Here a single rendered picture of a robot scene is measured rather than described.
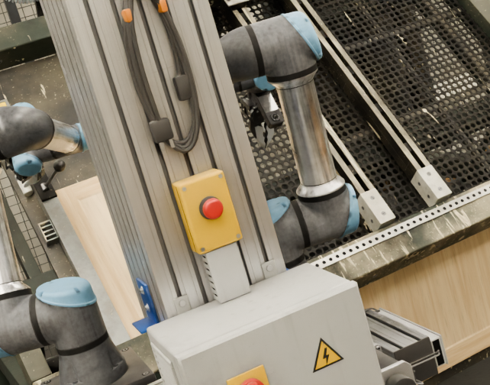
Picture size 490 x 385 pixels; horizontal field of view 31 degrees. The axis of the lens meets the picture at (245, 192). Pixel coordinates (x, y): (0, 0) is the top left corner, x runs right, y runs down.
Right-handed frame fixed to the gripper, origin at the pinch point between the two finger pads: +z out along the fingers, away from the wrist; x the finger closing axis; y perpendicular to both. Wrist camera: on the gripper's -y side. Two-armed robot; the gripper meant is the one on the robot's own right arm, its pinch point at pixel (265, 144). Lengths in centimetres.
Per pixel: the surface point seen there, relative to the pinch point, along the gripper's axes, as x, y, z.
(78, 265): 60, 10, 27
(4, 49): 54, 84, -10
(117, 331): 57, -12, 36
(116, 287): 52, 2, 33
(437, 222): -53, -14, 44
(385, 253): -30, -17, 44
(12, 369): 87, 25, 72
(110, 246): 48, 15, 28
